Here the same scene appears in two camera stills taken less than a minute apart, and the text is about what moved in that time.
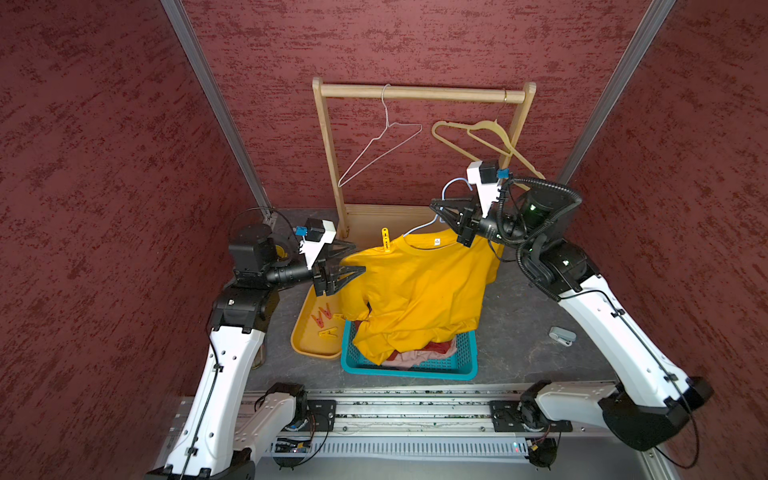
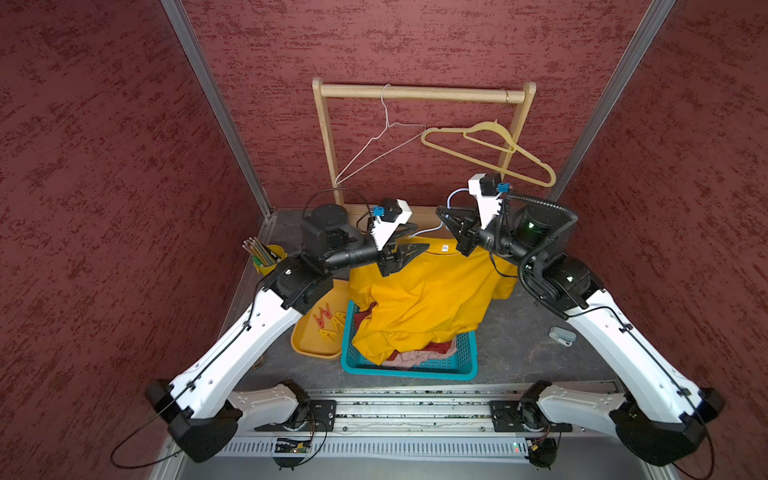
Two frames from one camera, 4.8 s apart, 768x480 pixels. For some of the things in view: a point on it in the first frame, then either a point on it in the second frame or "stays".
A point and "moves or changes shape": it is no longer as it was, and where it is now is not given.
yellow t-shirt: (417, 287) moves or changes shape
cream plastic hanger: (470, 132) moves or changes shape
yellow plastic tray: (317, 326) stays
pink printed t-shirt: (407, 359) stays
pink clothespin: (319, 320) stays
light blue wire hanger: (443, 191) moves or changes shape
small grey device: (562, 335) stays
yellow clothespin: (386, 240) -> (339, 318)
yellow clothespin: (329, 332) stays
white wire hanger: (374, 139) stays
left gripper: (330, 282) -> (404, 250)
